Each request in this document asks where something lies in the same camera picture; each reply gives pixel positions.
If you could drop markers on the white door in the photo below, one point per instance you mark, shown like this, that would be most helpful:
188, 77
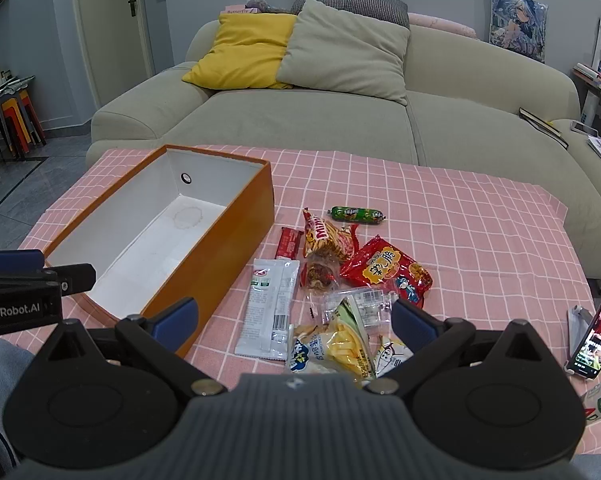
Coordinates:
115, 35

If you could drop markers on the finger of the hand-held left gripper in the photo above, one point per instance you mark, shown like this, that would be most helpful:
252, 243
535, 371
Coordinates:
75, 277
15, 260

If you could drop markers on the red bar packet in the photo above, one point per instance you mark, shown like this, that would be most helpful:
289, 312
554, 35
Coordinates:
289, 242

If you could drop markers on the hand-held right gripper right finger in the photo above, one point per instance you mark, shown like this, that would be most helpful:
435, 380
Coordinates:
414, 325

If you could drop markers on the clear packet with barcode label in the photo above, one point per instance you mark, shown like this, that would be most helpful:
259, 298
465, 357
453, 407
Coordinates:
370, 305

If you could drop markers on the black book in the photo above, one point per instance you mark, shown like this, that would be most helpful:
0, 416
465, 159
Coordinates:
542, 125

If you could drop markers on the white phone stand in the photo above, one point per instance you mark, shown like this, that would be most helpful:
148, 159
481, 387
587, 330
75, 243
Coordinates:
577, 322

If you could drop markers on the printed cartoon pillow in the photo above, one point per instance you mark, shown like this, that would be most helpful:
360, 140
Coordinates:
517, 20

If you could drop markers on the clear packet of brown snack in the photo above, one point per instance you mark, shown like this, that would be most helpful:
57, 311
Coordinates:
320, 275

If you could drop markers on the houndstooth pillow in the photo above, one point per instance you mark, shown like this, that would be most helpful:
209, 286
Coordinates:
360, 2

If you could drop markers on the red cartoon snack bag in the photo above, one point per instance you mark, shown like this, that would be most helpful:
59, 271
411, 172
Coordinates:
385, 270

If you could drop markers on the grey plush toy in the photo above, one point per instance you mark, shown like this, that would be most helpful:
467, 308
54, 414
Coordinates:
265, 5

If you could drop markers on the pink blanket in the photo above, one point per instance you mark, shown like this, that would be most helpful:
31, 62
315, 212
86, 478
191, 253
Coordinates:
440, 22

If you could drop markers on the yellow pillow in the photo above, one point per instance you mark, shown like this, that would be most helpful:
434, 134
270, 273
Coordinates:
245, 50

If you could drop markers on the orange cardboard box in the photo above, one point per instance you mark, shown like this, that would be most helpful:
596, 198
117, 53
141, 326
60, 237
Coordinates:
230, 270

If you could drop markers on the beige pillow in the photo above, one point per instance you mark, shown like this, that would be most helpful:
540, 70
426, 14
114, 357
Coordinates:
345, 55

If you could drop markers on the green white cake packet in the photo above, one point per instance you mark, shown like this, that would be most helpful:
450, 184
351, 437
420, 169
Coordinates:
348, 322

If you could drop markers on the black smartphone with lit screen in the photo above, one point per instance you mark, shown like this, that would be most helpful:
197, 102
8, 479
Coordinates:
597, 330

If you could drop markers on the stack of colourful stools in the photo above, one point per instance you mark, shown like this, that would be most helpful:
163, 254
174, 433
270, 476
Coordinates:
23, 120

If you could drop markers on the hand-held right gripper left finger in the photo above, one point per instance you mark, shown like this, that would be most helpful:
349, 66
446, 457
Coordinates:
176, 321

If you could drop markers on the person's leg in jeans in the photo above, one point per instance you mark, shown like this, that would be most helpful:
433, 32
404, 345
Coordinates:
0, 375

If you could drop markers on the yellow chips bag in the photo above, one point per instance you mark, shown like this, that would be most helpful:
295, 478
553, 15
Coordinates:
340, 352

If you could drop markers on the yellow red stick snack bag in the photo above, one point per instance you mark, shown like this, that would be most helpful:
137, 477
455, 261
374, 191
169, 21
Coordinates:
330, 237

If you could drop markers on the green sausage stick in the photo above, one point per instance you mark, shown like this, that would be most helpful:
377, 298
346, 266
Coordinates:
355, 214

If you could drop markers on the white cartoon packet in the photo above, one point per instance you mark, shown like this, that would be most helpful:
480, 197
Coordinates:
390, 357

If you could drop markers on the white long packet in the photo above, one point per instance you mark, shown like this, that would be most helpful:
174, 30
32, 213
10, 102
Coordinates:
268, 310

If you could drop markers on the white phone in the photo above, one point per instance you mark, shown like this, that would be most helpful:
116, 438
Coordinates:
584, 127

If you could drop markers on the pink flat box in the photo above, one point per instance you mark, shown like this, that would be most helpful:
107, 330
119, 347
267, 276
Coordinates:
238, 10

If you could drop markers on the beige sofa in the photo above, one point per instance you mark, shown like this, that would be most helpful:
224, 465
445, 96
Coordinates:
330, 120

